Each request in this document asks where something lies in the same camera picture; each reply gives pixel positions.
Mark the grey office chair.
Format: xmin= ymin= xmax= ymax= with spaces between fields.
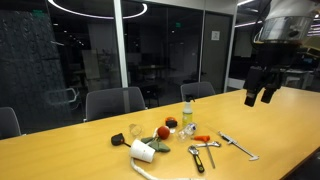
xmin=84 ymin=86 xmax=148 ymax=123
xmin=180 ymin=81 xmax=217 ymax=102
xmin=0 ymin=106 xmax=23 ymax=140

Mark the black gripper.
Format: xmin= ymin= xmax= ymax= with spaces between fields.
xmin=243 ymin=64 xmax=288 ymax=108

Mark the silver adjustable wrench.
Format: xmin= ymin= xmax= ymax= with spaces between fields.
xmin=192 ymin=140 xmax=222 ymax=149

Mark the white braided rope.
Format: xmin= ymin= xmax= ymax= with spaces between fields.
xmin=129 ymin=157 xmax=208 ymax=180

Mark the black handled adjustable wrench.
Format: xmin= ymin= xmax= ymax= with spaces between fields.
xmin=187 ymin=145 xmax=206 ymax=174

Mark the orange black tape measure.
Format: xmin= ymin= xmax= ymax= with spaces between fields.
xmin=164 ymin=116 xmax=179 ymax=129

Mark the white window post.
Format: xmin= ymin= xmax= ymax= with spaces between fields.
xmin=113 ymin=0 xmax=129 ymax=89

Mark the red fabric tulip flower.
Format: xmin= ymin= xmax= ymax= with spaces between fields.
xmin=140 ymin=125 xmax=172 ymax=154

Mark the orange handled T wrench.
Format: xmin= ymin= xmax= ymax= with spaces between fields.
xmin=193 ymin=134 xmax=217 ymax=170

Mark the black power plug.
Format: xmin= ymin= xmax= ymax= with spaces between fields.
xmin=110 ymin=132 xmax=132 ymax=148

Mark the clear plastic water bottle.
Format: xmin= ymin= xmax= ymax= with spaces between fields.
xmin=176 ymin=121 xmax=198 ymax=142

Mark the white paper door sign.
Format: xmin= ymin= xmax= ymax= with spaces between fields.
xmin=211 ymin=30 xmax=221 ymax=42

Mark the yellow liquid spray bottle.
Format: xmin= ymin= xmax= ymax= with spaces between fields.
xmin=181 ymin=94 xmax=196 ymax=128

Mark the white paper cup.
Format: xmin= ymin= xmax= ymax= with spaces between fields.
xmin=128 ymin=139 xmax=157 ymax=164

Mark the clear drinking glass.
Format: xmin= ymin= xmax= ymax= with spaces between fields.
xmin=128 ymin=123 xmax=144 ymax=138

